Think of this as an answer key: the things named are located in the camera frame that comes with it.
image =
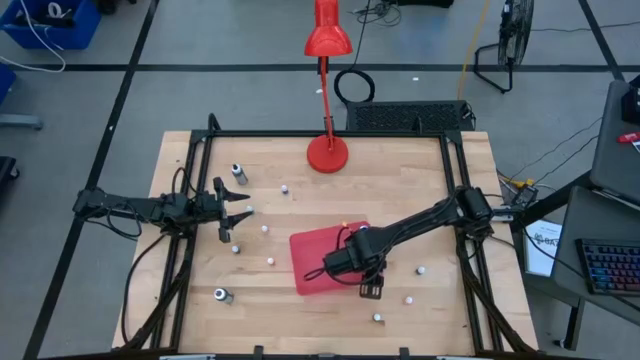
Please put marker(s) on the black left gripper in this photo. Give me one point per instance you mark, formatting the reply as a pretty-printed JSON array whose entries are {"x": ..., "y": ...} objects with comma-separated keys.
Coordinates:
[{"x": 220, "y": 207}]

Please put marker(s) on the grey desk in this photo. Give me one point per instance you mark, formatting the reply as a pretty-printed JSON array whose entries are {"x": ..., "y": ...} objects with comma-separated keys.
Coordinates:
[{"x": 575, "y": 225}]

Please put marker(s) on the white paper sheet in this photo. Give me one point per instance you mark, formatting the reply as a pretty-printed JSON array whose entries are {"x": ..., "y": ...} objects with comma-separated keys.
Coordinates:
[{"x": 542, "y": 255}]

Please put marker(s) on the black equipment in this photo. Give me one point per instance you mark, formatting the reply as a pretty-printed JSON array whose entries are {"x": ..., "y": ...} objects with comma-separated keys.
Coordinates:
[{"x": 7, "y": 172}]

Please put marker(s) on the large purple food coloring bottle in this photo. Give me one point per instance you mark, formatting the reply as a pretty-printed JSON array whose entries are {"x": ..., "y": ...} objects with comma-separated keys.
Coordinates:
[{"x": 363, "y": 228}]

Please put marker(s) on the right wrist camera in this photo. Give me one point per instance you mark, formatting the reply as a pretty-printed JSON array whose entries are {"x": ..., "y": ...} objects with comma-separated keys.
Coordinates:
[{"x": 341, "y": 261}]

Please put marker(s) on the grey side table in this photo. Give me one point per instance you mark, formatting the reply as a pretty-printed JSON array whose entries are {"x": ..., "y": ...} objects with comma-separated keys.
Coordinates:
[{"x": 615, "y": 160}]

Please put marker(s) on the small blue food coloring bottle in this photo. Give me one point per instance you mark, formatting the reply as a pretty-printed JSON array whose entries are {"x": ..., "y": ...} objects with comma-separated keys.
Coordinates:
[{"x": 235, "y": 248}]

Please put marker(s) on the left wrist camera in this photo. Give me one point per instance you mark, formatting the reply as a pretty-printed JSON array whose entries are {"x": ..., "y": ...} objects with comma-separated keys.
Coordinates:
[{"x": 205, "y": 204}]

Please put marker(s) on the black desk device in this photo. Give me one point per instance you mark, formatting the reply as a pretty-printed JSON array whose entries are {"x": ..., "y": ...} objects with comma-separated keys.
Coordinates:
[{"x": 632, "y": 102}]

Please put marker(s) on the black perforated computer case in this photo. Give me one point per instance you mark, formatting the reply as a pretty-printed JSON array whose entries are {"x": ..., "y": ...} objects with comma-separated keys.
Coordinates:
[{"x": 407, "y": 116}]

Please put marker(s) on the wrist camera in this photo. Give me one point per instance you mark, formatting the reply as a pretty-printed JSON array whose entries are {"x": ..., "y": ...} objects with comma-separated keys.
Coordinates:
[
  {"x": 205, "y": 204},
  {"x": 341, "y": 261}
]

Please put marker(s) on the small vial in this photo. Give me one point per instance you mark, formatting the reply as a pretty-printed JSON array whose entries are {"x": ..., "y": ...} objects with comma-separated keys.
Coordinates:
[
  {"x": 240, "y": 175},
  {"x": 223, "y": 296}
]

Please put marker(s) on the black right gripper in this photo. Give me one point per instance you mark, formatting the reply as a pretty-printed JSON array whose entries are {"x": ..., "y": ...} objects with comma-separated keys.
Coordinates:
[{"x": 372, "y": 280}]

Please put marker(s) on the red desk lamp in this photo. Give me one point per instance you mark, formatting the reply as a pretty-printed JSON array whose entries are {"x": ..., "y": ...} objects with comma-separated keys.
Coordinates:
[{"x": 327, "y": 155}]

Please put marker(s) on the black backlit keyboard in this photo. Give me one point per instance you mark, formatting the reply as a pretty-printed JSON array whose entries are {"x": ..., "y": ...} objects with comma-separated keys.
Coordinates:
[{"x": 607, "y": 265}]

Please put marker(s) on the black power box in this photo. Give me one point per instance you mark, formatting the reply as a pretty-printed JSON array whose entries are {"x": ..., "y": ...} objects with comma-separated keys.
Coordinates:
[{"x": 525, "y": 196}]

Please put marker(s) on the red marker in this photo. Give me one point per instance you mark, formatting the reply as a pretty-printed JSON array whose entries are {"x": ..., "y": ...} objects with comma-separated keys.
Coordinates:
[{"x": 629, "y": 137}]

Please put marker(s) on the silver aluminium bar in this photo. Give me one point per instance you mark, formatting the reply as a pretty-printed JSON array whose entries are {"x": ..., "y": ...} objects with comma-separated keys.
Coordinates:
[
  {"x": 457, "y": 357},
  {"x": 187, "y": 357}
]

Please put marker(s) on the blue plastic bin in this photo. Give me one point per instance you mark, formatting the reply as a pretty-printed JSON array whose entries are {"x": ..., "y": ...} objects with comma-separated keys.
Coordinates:
[{"x": 75, "y": 35}]

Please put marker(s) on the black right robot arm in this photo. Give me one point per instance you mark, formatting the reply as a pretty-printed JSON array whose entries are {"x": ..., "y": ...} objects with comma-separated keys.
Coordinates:
[{"x": 425, "y": 216}]

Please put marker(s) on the black floor fan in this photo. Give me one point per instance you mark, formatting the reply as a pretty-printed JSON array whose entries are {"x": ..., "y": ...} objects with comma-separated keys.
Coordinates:
[{"x": 515, "y": 30}]

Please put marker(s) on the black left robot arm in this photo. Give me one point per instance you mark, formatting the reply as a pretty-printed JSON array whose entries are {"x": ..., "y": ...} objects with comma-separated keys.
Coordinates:
[{"x": 125, "y": 204}]

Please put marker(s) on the yellow plug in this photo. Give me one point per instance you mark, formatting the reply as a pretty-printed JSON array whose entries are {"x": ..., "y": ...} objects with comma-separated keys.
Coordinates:
[{"x": 522, "y": 182}]

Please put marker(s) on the red translucent plastic tray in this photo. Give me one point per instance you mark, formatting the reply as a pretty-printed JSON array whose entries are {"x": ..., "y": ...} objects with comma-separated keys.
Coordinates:
[{"x": 310, "y": 260}]

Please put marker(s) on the black table clamp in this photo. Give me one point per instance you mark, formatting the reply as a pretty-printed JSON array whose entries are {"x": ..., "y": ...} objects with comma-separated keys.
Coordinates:
[
  {"x": 257, "y": 353},
  {"x": 404, "y": 353}
]

